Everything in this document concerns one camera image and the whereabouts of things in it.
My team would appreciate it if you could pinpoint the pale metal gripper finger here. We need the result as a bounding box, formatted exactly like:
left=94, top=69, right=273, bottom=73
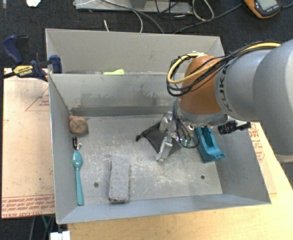
left=155, top=136, right=168, bottom=162
left=161, top=142, right=174, bottom=161

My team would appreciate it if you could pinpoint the black cloth pouch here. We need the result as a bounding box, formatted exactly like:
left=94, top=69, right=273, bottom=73
left=135, top=122, right=184, bottom=158

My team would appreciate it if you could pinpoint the grey metal bin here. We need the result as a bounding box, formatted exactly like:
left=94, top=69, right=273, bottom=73
left=45, top=28, right=272, bottom=225

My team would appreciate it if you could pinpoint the teal blue box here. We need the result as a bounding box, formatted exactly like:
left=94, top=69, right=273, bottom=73
left=193, top=125, right=226, bottom=164

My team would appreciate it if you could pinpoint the grey flat block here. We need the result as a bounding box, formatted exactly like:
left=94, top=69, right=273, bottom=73
left=107, top=156, right=132, bottom=204

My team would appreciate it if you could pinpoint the yellow-green flat thing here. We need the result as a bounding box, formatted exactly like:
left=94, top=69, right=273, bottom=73
left=102, top=68, right=126, bottom=76

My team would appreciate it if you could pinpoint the teal plastic spoon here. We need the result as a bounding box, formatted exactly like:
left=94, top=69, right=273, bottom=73
left=72, top=150, right=85, bottom=207

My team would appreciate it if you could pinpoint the small black clip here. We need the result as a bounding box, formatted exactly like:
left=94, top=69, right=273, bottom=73
left=71, top=136, right=83, bottom=152

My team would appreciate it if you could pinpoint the brown cardboard board red print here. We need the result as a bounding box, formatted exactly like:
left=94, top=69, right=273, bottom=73
left=0, top=67, right=56, bottom=220

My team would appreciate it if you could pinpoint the black cylinder on white bracket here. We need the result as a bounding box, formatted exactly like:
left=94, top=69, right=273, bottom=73
left=217, top=120, right=252, bottom=136

